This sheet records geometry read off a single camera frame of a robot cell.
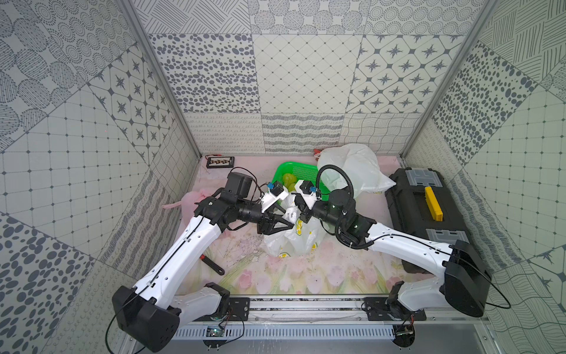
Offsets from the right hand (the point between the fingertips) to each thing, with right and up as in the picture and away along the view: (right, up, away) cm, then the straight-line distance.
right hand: (290, 195), depth 74 cm
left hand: (+1, -8, -9) cm, 12 cm away
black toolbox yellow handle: (+51, -4, +10) cm, 52 cm away
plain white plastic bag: (+31, +11, +23) cm, 40 cm away
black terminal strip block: (-38, +14, +43) cm, 59 cm away
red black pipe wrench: (-30, -29, +10) cm, 43 cm away
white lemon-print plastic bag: (+4, -15, -2) cm, 15 cm away
